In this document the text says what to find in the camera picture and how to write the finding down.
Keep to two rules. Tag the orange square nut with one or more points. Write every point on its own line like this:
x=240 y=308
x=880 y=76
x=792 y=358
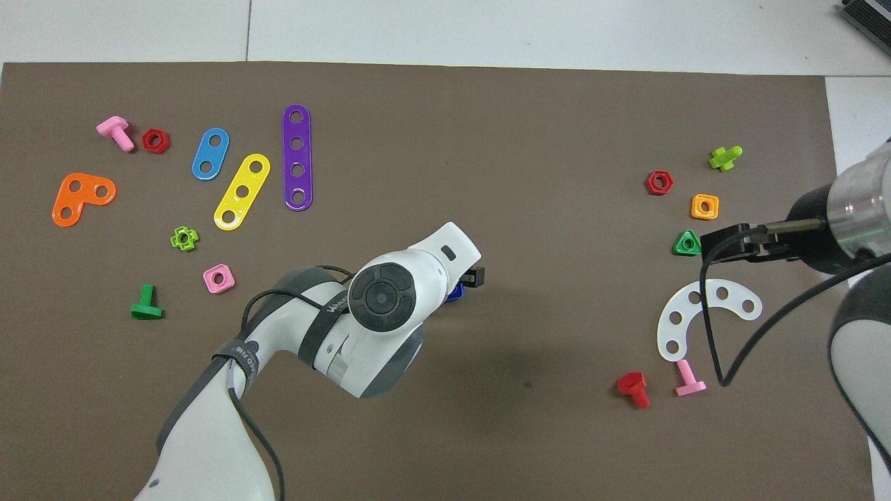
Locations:
x=696 y=213

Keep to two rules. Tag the white curved five-hole plate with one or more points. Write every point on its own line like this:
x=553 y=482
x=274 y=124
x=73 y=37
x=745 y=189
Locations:
x=734 y=296

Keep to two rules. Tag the blue two-hole plate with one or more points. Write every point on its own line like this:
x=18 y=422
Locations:
x=211 y=154

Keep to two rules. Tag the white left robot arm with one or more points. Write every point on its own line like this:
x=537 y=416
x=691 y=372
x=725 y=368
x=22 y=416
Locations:
x=390 y=299

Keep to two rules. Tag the orange heart-shaped plate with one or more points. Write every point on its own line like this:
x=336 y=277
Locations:
x=82 y=200

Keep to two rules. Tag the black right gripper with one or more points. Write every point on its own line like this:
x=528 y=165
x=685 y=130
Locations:
x=814 y=236

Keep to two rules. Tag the yellow three-hole plate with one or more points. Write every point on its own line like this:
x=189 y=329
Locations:
x=249 y=179

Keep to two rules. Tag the small pink plastic screw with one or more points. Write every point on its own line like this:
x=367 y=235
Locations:
x=688 y=379

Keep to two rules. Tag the purple four-hole plate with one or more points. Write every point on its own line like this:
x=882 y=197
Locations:
x=298 y=156

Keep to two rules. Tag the lime green cross-head screw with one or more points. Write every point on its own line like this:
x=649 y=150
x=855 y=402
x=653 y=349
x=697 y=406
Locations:
x=724 y=158

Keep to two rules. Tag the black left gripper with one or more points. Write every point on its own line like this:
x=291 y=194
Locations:
x=475 y=277

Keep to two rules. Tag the pink square nut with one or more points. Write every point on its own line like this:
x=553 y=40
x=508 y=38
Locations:
x=229 y=284

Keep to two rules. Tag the green plastic screw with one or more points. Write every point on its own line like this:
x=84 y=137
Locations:
x=146 y=312

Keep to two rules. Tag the dark ribbed device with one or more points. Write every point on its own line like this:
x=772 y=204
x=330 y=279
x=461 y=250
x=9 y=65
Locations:
x=870 y=17

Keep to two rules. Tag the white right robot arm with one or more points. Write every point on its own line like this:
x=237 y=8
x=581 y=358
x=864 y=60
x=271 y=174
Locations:
x=863 y=202

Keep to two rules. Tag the brown table mat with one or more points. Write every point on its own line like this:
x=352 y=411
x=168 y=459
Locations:
x=529 y=174

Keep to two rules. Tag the blue plastic screw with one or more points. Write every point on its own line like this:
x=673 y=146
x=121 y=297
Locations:
x=456 y=295

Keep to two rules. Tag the lime green flower nut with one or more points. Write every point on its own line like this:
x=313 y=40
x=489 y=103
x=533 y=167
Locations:
x=174 y=240

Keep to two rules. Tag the red plastic screw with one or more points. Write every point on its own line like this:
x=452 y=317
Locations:
x=633 y=386

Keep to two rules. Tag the large pink plastic screw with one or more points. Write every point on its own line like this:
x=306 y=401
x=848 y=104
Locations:
x=117 y=131

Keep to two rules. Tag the green triangle nut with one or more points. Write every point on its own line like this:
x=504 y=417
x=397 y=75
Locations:
x=679 y=250

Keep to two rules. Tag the red hexagon nut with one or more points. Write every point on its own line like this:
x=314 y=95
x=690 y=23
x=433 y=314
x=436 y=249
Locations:
x=164 y=145
x=667 y=186

